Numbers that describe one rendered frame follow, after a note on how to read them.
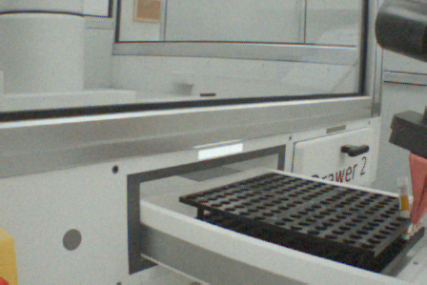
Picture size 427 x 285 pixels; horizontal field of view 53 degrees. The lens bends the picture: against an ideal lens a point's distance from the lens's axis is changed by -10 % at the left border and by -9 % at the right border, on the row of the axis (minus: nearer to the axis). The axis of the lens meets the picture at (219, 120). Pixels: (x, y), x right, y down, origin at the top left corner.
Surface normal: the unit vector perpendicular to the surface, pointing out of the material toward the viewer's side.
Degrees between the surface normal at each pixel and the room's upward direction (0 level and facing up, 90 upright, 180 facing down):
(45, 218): 90
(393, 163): 90
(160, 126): 90
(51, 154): 90
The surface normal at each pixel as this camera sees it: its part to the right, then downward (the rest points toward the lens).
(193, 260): -0.64, 0.07
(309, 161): 0.77, 0.11
